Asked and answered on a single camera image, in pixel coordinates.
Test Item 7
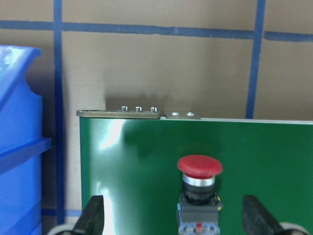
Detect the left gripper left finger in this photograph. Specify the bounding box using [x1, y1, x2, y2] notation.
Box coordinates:
[72, 195, 105, 235]

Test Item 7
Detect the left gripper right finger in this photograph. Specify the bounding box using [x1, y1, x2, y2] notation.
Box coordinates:
[242, 195, 285, 235]

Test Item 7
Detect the red push button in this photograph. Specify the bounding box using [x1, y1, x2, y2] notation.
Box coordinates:
[177, 155, 223, 235]

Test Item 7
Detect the green conveyor belt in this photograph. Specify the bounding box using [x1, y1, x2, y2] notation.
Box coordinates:
[76, 110, 313, 235]

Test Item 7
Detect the blue bin left side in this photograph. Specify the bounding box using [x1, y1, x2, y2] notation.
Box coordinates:
[0, 46, 51, 235]

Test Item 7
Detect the brown paper table cover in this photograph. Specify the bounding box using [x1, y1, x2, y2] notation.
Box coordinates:
[0, 0, 313, 234]

